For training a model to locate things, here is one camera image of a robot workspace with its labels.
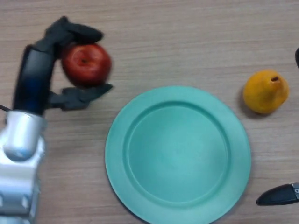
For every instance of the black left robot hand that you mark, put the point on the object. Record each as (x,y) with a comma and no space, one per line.
(32,77)

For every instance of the yellow pear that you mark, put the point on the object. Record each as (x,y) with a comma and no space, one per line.
(265,92)

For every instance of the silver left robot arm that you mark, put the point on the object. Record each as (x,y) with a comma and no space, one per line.
(19,168)

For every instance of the red apple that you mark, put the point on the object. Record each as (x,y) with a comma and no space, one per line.
(86,64)

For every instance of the green round plate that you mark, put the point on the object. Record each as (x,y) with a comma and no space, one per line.
(177,155)

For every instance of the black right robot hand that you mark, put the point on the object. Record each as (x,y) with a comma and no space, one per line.
(280,196)

